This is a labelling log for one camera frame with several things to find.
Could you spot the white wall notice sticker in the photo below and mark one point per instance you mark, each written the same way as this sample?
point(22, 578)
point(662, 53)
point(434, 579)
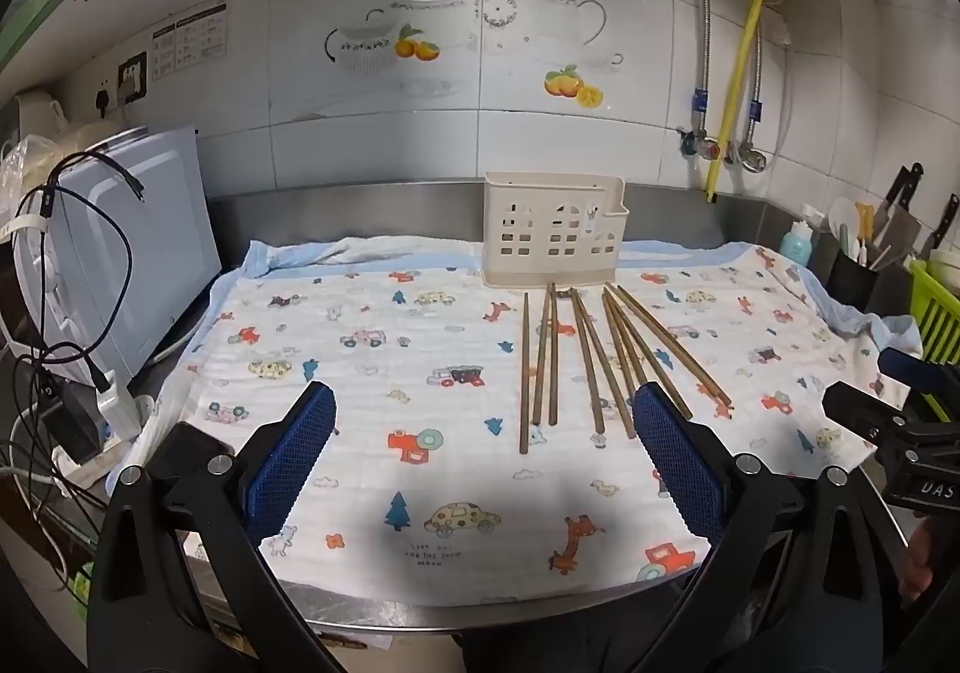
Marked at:
point(189, 39)

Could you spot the small white wall socket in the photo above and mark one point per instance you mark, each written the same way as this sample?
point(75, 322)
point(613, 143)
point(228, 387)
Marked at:
point(103, 102)

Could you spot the teal pump bottle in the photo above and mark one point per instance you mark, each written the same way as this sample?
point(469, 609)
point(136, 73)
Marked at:
point(796, 242)

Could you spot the white microwave oven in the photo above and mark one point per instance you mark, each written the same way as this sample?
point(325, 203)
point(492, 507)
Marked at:
point(142, 245)

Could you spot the black wall socket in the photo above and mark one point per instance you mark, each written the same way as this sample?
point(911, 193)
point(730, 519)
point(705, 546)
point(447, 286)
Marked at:
point(133, 77)

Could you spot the white charger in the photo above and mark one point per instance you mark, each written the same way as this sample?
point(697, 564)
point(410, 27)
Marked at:
point(116, 407)

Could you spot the metal water valve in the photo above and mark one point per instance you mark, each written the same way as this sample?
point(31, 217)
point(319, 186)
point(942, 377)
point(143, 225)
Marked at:
point(750, 158)

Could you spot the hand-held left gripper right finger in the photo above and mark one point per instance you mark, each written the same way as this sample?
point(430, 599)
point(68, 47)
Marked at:
point(679, 463)

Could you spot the black power adapter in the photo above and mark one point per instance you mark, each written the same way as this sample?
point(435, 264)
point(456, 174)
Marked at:
point(67, 422)

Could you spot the white spatula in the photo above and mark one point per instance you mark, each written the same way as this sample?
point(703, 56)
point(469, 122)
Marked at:
point(841, 219)

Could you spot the green dish rack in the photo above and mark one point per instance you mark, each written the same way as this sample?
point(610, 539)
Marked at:
point(937, 313)

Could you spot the black utensil cup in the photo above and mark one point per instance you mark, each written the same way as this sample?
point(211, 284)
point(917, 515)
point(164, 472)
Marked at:
point(851, 283)

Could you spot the white kettle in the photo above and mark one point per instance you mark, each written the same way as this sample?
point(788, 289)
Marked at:
point(37, 111)

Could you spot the bunch of wooden chopsticks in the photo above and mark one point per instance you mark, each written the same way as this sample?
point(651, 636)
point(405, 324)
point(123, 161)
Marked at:
point(523, 380)

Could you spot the cartoon printed white blanket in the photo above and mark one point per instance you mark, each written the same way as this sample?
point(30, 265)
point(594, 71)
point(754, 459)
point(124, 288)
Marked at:
point(375, 380)

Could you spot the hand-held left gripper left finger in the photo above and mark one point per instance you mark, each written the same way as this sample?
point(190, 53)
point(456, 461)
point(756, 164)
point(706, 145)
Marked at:
point(292, 463)

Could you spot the clear plastic bag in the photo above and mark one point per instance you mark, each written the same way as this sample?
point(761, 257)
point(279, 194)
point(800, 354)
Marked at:
point(26, 167)

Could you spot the person's right hand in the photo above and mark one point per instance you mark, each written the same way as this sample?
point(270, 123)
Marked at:
point(919, 568)

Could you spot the cream plastic utensil holder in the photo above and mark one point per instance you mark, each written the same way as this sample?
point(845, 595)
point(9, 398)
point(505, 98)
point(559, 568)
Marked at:
point(555, 253)

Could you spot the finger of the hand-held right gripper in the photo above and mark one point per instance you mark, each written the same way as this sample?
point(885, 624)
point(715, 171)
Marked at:
point(919, 373)
point(862, 414)

